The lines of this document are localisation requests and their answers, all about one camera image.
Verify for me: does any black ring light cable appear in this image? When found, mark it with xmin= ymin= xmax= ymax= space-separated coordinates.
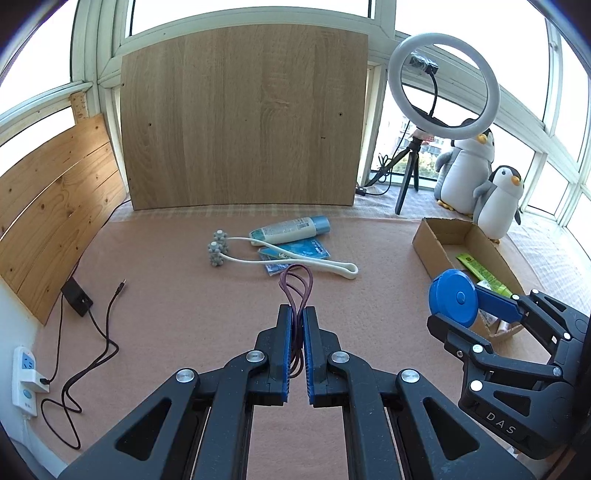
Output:
xmin=355 ymin=152 xmax=393 ymax=197

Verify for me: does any large penguin plush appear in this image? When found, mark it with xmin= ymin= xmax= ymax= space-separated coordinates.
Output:
xmin=434 ymin=119 xmax=497 ymax=217

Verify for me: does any green tube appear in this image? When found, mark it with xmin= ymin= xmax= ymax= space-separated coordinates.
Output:
xmin=456 ymin=253 xmax=513 ymax=298

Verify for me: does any black cable with barrel plug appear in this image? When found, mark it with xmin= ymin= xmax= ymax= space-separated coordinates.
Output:
xmin=41 ymin=278 xmax=127 ymax=450

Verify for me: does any white window frame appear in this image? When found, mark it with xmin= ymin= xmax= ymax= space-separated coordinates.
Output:
xmin=0 ymin=0 xmax=591 ymax=241

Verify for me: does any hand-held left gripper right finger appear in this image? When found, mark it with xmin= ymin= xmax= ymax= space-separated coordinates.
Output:
xmin=302 ymin=307 xmax=539 ymax=480

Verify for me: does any white power strip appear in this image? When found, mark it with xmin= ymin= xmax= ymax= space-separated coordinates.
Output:
xmin=11 ymin=346 xmax=51 ymax=418

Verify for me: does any purple hair tie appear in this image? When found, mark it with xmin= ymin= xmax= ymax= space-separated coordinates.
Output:
xmin=279 ymin=264 xmax=315 ymax=379

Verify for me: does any white and blue lotion tube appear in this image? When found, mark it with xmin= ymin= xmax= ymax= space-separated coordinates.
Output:
xmin=249 ymin=215 xmax=331 ymax=246

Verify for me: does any cardboard box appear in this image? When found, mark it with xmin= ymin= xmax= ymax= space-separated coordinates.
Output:
xmin=412 ymin=218 xmax=539 ymax=342

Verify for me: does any black tripod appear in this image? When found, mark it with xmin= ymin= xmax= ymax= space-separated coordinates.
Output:
xmin=360 ymin=131 xmax=432 ymax=216

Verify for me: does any large light wooden board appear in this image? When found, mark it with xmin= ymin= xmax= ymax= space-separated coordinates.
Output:
xmin=119 ymin=23 xmax=370 ymax=212

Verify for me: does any white face roller massager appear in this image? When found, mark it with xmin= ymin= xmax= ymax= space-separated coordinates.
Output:
xmin=206 ymin=229 xmax=359 ymax=280

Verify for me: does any black power adapter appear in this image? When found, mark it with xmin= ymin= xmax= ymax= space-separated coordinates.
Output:
xmin=61 ymin=277 xmax=94 ymax=317

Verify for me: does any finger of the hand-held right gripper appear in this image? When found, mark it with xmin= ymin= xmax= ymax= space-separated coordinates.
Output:
xmin=426 ymin=314 xmax=563 ymax=383
xmin=475 ymin=285 xmax=589 ymax=344

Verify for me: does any pine plank panel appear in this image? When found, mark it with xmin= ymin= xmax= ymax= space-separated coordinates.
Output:
xmin=0 ymin=91 xmax=129 ymax=326

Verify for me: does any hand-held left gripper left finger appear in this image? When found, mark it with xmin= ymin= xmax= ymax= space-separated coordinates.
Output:
xmin=58 ymin=304 xmax=297 ymax=480

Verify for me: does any white ring light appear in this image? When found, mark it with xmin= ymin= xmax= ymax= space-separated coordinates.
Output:
xmin=388 ymin=31 xmax=501 ymax=140

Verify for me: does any black power cord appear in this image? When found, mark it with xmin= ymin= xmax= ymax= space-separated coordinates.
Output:
xmin=41 ymin=291 xmax=65 ymax=385

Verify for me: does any small penguin plush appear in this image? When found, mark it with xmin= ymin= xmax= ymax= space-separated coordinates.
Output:
xmin=472 ymin=166 xmax=525 ymax=243

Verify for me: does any blue round tape measure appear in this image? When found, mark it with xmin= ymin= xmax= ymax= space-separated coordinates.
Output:
xmin=428 ymin=270 xmax=481 ymax=329

